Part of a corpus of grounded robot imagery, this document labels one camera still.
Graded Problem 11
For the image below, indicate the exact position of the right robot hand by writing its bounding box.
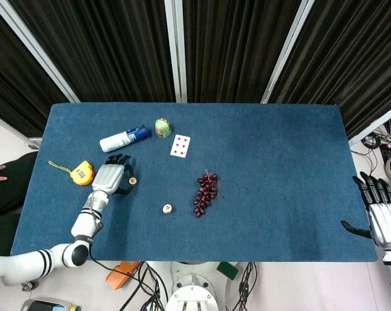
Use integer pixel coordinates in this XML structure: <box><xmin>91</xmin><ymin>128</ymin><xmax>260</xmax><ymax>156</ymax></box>
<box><xmin>340</xmin><ymin>172</ymin><xmax>391</xmax><ymax>249</ymax></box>

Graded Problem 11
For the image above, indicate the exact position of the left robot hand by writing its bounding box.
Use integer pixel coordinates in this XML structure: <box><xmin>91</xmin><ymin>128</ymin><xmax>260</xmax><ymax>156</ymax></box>
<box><xmin>91</xmin><ymin>154</ymin><xmax>138</xmax><ymax>196</ymax></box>

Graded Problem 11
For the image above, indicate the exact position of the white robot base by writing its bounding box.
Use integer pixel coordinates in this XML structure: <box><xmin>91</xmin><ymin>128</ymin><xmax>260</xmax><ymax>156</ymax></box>
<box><xmin>165</xmin><ymin>260</ymin><xmax>240</xmax><ymax>311</ymax></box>

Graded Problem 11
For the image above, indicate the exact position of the yellow tape measure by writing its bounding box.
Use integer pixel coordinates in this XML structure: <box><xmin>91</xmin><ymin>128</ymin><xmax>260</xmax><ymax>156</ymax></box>
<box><xmin>48</xmin><ymin>160</ymin><xmax>97</xmax><ymax>187</ymax></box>

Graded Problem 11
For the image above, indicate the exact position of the green nesting doll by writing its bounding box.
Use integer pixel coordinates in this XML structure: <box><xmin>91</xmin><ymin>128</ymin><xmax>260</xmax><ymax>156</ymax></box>
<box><xmin>154</xmin><ymin>118</ymin><xmax>173</xmax><ymax>138</ymax></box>

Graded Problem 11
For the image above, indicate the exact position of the six of hearts card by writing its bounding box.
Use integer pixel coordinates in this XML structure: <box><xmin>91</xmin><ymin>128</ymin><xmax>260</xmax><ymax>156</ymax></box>
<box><xmin>169</xmin><ymin>134</ymin><xmax>191</xmax><ymax>159</ymax></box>

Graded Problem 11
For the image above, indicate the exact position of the orange device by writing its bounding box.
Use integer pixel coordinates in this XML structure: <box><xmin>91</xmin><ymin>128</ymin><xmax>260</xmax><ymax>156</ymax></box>
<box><xmin>105</xmin><ymin>260</ymin><xmax>141</xmax><ymax>290</ymax></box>

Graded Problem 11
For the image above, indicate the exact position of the red grape bunch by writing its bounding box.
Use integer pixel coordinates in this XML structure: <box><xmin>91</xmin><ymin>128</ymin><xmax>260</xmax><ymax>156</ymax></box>
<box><xmin>193</xmin><ymin>168</ymin><xmax>222</xmax><ymax>219</ymax></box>

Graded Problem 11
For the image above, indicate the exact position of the person's black clothing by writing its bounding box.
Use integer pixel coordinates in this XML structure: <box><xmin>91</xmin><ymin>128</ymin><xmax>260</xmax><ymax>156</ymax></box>
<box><xmin>0</xmin><ymin>151</ymin><xmax>39</xmax><ymax>257</ymax></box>

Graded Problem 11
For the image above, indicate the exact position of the blue felt table cover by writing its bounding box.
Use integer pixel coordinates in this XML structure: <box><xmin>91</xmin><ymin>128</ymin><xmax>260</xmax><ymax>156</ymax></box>
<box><xmin>10</xmin><ymin>102</ymin><xmax>379</xmax><ymax>263</ymax></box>

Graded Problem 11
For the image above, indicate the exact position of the black pleated curtain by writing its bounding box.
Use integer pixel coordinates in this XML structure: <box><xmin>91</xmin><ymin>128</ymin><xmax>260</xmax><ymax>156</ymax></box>
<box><xmin>8</xmin><ymin>0</ymin><xmax>176</xmax><ymax>103</ymax></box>
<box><xmin>269</xmin><ymin>0</ymin><xmax>391</xmax><ymax>140</ymax></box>
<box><xmin>0</xmin><ymin>3</ymin><xmax>69</xmax><ymax>139</ymax></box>
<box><xmin>182</xmin><ymin>0</ymin><xmax>303</xmax><ymax>104</ymax></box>

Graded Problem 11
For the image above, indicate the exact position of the grey device with yellow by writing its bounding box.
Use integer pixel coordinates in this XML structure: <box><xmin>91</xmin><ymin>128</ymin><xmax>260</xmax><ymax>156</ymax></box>
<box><xmin>19</xmin><ymin>297</ymin><xmax>82</xmax><ymax>311</ymax></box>

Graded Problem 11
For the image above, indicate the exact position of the green block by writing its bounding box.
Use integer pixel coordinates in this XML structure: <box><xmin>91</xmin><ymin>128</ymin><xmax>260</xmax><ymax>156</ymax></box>
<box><xmin>217</xmin><ymin>262</ymin><xmax>240</xmax><ymax>281</ymax></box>

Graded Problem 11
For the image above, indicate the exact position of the coiled floor cable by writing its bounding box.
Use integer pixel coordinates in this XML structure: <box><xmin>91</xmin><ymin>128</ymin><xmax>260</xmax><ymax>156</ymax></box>
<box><xmin>360</xmin><ymin>126</ymin><xmax>390</xmax><ymax>150</ymax></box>

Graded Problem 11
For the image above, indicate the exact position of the white frame post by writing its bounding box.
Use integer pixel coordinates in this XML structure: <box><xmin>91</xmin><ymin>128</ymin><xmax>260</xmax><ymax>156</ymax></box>
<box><xmin>260</xmin><ymin>0</ymin><xmax>316</xmax><ymax>104</ymax></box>
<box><xmin>0</xmin><ymin>109</ymin><xmax>43</xmax><ymax>150</ymax></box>
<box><xmin>0</xmin><ymin>0</ymin><xmax>82</xmax><ymax>104</ymax></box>
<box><xmin>348</xmin><ymin>100</ymin><xmax>391</xmax><ymax>146</ymax></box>
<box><xmin>164</xmin><ymin>0</ymin><xmax>188</xmax><ymax>104</ymax></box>

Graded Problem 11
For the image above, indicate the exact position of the black cable bundle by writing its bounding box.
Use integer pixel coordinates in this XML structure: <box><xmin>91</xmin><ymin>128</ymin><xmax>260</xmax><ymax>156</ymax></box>
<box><xmin>232</xmin><ymin>261</ymin><xmax>258</xmax><ymax>311</ymax></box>
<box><xmin>130</xmin><ymin>261</ymin><xmax>171</xmax><ymax>311</ymax></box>

